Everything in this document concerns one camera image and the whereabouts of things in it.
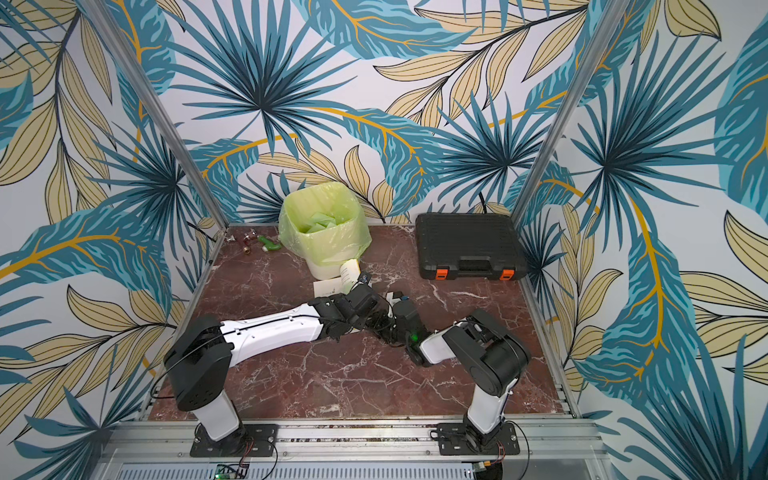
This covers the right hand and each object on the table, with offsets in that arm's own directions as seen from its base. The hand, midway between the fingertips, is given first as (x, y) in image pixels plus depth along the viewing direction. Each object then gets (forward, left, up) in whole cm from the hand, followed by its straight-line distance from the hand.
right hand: (358, 317), depth 88 cm
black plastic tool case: (+25, -38, +3) cm, 45 cm away
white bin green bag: (+30, +12, +8) cm, 34 cm away
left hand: (+1, +1, +3) cm, 3 cm away
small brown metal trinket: (+31, +42, -4) cm, 52 cm away
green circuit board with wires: (-35, +30, -8) cm, 47 cm away
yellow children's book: (+14, +3, +3) cm, 15 cm away
